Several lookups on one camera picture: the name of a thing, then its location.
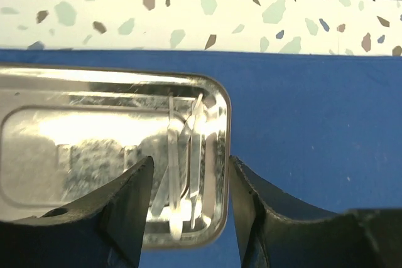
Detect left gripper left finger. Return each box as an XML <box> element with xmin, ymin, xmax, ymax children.
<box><xmin>1</xmin><ymin>157</ymin><xmax>154</xmax><ymax>267</ymax></box>

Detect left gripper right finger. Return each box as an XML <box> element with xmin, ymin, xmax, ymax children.
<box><xmin>229</xmin><ymin>156</ymin><xmax>401</xmax><ymax>267</ymax></box>

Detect steel instrument tray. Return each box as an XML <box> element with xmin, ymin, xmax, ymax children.
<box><xmin>1</xmin><ymin>63</ymin><xmax>231</xmax><ymax>249</ymax></box>

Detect blue cloth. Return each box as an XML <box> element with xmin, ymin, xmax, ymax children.
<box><xmin>1</xmin><ymin>50</ymin><xmax>401</xmax><ymax>267</ymax></box>

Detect thin steel tweezers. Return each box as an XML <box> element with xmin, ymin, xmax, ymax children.
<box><xmin>151</xmin><ymin>95</ymin><xmax>183</xmax><ymax>240</ymax></box>

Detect steel scalpel handle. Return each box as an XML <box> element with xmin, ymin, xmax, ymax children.
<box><xmin>186</xmin><ymin>93</ymin><xmax>204</xmax><ymax>230</ymax></box>

